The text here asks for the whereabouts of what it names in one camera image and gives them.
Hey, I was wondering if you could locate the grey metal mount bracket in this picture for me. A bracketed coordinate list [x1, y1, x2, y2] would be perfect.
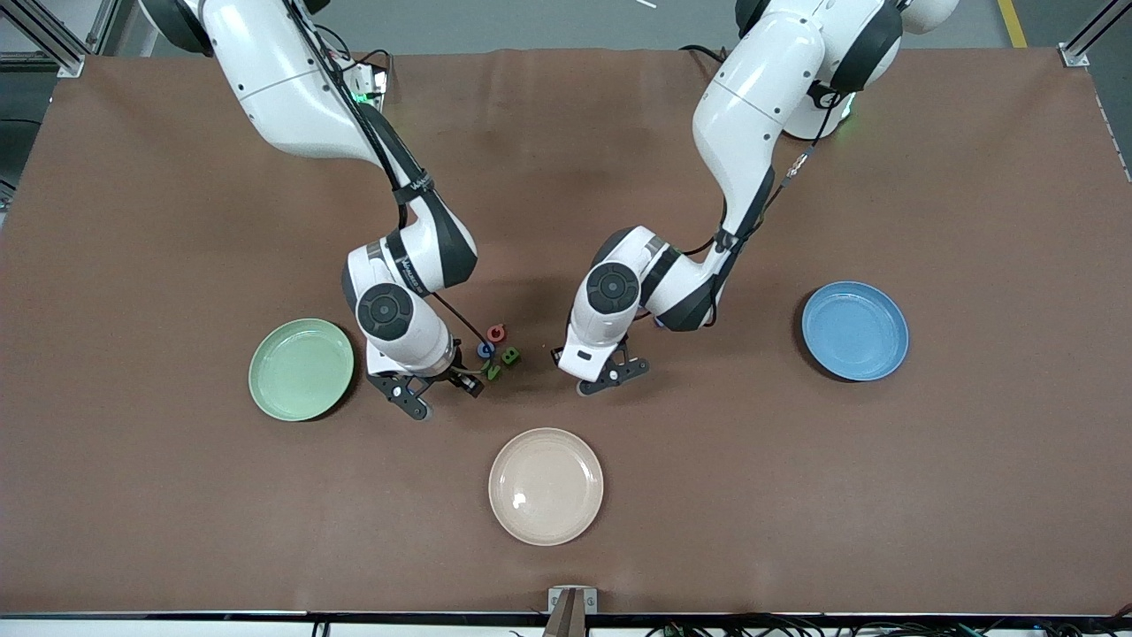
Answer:
[547, 586, 599, 615]

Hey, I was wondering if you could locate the blue plate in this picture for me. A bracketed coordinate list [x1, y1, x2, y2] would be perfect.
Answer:
[801, 280, 910, 383]

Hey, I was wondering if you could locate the brown table cover sheet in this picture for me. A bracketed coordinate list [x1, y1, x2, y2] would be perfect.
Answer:
[0, 46, 1132, 617]

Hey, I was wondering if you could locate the beige plate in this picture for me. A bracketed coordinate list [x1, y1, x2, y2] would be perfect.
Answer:
[488, 427, 605, 547]

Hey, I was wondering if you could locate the white table edge rail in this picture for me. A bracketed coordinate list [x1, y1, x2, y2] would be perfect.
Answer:
[0, 610, 1132, 637]

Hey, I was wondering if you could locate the tan camera support post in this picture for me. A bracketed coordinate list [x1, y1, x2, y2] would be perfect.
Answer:
[541, 591, 588, 637]

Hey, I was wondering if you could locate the green plate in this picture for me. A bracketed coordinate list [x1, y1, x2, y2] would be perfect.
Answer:
[248, 318, 356, 423]

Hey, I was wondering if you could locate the aluminium frame post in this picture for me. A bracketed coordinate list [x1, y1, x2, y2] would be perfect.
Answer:
[0, 0, 121, 80]
[1058, 0, 1132, 69]

